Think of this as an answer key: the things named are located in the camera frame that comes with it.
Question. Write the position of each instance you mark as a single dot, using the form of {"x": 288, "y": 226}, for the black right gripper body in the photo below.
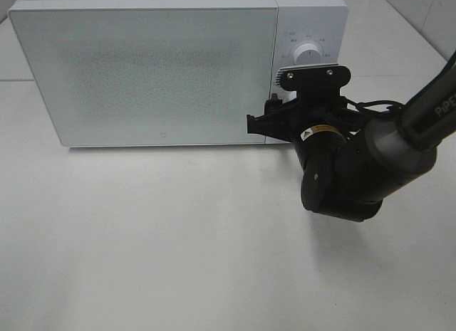
{"x": 300, "y": 114}

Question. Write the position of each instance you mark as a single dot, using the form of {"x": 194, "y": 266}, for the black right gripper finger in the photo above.
{"x": 274, "y": 123}
{"x": 273, "y": 103}

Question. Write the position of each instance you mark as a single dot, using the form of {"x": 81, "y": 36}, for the white microwave door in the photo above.
{"x": 112, "y": 78}

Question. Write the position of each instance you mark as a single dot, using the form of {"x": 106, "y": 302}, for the white microwave oven body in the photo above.
{"x": 322, "y": 21}

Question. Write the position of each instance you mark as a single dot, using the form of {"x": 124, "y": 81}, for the white round knob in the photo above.
{"x": 290, "y": 96}
{"x": 307, "y": 53}

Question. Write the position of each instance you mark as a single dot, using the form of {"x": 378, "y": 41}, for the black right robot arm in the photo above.
{"x": 352, "y": 155}

